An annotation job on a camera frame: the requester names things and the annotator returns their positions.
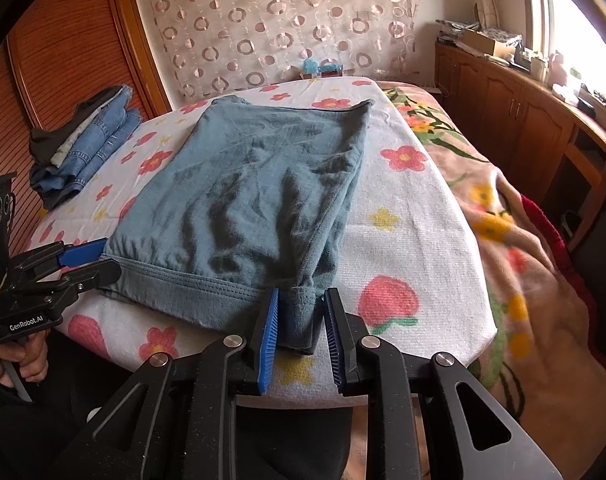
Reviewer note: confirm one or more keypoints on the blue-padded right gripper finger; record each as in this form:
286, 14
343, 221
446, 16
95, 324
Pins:
72, 256

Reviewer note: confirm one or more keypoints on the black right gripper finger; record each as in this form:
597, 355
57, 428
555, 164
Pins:
95, 275

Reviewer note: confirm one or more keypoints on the white floral bed sheet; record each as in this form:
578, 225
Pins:
409, 263

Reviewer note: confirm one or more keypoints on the teal blue shorts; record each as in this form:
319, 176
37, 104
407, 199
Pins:
255, 200

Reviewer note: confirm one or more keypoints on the pink floral blanket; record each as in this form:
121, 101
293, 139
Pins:
541, 366

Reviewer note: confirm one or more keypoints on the blue toy on headboard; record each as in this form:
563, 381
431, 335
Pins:
314, 70

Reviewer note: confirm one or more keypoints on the folded dark grey garment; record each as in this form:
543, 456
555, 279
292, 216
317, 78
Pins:
44, 144

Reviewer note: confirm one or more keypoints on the long wooden sideboard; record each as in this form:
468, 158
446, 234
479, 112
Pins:
550, 151

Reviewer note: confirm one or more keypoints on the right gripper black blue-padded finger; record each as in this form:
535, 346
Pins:
362, 364
243, 364

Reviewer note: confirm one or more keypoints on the white cup on sideboard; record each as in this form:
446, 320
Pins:
539, 68

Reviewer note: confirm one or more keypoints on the person's left hand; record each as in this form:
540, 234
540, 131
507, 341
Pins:
31, 358

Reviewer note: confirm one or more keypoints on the pink circle-pattern curtain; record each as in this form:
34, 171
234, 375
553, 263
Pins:
212, 47

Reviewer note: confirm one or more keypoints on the cardboard box on sideboard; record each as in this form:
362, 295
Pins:
492, 41

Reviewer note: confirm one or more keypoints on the folded blue jeans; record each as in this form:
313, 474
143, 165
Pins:
79, 159

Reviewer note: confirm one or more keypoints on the pink figurine by window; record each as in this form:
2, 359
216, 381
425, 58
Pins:
556, 71

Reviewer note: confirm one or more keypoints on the wooden louvered wardrobe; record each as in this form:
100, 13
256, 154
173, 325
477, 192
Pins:
57, 55

